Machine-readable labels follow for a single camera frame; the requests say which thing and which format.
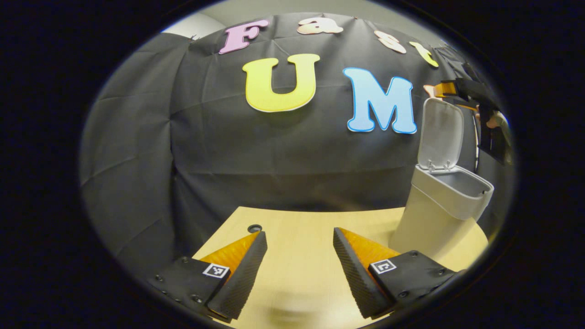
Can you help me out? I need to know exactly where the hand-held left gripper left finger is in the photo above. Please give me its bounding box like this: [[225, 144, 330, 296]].
[[146, 230, 269, 321]]

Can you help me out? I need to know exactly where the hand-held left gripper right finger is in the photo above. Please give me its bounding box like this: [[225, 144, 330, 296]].
[[333, 227, 458, 320]]

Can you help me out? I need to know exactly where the white desktop garbage bin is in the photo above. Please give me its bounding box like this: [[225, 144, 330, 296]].
[[389, 97, 495, 261]]

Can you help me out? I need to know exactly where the wooden desktop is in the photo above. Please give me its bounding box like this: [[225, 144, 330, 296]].
[[192, 206, 489, 329]]

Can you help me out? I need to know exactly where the black backdrop cloth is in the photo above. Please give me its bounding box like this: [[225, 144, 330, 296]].
[[79, 13, 512, 284]]

